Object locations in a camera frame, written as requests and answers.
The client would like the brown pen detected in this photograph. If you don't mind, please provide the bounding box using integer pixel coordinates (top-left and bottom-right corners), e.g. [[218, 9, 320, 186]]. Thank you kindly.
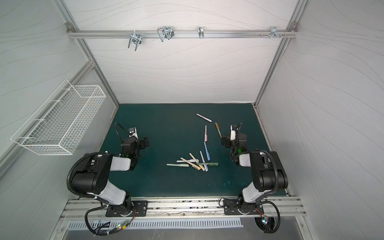
[[215, 122, 222, 139]]

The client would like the pale pink white pen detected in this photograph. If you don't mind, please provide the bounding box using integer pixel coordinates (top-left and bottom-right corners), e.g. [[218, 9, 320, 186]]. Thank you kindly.
[[196, 113, 212, 123]]

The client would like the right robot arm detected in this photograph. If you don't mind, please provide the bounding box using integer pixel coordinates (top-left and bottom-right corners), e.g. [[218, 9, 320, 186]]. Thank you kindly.
[[221, 134, 289, 215]]

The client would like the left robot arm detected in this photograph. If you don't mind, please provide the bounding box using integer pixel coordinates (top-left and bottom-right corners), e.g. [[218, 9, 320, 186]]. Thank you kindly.
[[67, 136, 149, 217]]

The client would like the blue pen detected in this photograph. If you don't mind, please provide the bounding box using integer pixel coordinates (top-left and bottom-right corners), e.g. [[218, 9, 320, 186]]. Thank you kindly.
[[204, 142, 211, 161]]

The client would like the lavender white pen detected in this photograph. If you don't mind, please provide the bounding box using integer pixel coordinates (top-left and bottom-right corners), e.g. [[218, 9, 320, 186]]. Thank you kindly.
[[200, 151, 209, 172]]

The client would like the yellow beige pen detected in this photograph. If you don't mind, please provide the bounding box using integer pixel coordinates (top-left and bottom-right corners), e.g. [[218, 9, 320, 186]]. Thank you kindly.
[[180, 158, 201, 170]]

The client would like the light green pen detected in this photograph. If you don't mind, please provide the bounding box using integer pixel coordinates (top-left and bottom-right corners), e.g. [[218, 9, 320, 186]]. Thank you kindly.
[[166, 164, 190, 168]]

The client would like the green table mat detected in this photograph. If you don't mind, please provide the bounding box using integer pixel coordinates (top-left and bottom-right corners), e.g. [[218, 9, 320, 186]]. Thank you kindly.
[[110, 104, 269, 197]]

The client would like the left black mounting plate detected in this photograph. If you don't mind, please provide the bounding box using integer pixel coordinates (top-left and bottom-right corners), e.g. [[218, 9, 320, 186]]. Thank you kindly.
[[106, 201, 149, 218]]

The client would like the black mounting plate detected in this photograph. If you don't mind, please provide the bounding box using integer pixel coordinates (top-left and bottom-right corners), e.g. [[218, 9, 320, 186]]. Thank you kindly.
[[106, 201, 149, 218], [219, 198, 264, 216]]

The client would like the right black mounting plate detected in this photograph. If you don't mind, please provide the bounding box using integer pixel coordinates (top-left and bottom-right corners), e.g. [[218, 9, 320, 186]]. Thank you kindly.
[[219, 198, 264, 216]]

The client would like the metal U-bolt clamp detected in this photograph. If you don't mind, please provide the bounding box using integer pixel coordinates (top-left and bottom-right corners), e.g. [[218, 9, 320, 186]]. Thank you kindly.
[[128, 32, 142, 51]]

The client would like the metal U-bolt hook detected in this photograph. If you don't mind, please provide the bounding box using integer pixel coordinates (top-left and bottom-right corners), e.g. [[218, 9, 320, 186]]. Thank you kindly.
[[157, 26, 175, 42]]

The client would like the aluminium crossbar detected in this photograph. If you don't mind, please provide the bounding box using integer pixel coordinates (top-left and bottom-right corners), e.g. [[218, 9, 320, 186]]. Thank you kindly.
[[67, 29, 299, 39]]

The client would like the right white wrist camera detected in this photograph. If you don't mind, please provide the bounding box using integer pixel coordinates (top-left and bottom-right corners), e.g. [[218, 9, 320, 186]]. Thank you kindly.
[[230, 125, 238, 141]]

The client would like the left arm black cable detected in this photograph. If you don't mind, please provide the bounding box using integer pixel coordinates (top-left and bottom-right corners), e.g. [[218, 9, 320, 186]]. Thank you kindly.
[[83, 204, 137, 237]]

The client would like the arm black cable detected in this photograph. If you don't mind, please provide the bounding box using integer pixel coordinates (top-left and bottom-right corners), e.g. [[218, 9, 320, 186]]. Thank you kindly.
[[254, 200, 281, 235], [83, 204, 137, 237]]

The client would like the white wire basket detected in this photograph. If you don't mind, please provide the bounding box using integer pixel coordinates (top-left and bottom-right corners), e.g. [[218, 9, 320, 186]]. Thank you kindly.
[[11, 80, 106, 156]]

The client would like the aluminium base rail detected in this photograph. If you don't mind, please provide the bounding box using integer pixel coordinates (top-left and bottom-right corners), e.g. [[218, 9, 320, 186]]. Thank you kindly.
[[59, 196, 307, 221]]

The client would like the white slotted cable duct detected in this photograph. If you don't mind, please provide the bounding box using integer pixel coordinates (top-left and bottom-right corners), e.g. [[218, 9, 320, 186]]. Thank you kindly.
[[67, 218, 244, 231]]

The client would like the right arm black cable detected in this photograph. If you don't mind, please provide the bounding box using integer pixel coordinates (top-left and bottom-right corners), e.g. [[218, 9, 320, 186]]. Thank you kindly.
[[254, 200, 281, 235]]

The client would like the metal hook bracket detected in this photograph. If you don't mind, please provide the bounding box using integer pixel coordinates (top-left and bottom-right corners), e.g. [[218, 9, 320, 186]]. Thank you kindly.
[[260, 27, 287, 39]]

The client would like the small metal bracket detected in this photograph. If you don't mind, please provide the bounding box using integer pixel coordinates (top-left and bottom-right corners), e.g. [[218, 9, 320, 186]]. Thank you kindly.
[[198, 27, 204, 39]]

